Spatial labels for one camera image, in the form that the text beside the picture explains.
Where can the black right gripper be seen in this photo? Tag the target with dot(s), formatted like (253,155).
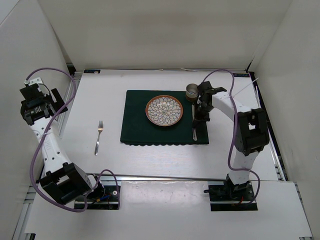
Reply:
(199,119)

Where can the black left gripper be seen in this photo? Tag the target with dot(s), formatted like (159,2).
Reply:
(59,103)

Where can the silver table knife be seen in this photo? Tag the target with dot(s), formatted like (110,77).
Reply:
(194,122)

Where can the metal cup with cork base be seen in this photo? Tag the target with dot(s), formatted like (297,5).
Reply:
(191,92)

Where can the floral patterned ceramic plate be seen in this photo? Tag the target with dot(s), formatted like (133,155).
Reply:
(164,110)

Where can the silver fork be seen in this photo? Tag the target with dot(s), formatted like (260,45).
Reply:
(100,130)

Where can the dark green cloth napkin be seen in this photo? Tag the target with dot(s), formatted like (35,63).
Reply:
(138,130)

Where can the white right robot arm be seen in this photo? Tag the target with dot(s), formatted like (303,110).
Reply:
(249,136)

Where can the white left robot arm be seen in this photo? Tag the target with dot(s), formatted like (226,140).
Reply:
(63,181)

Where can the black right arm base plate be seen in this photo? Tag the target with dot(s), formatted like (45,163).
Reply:
(221,201)

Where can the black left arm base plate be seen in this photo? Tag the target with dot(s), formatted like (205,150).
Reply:
(106,195)

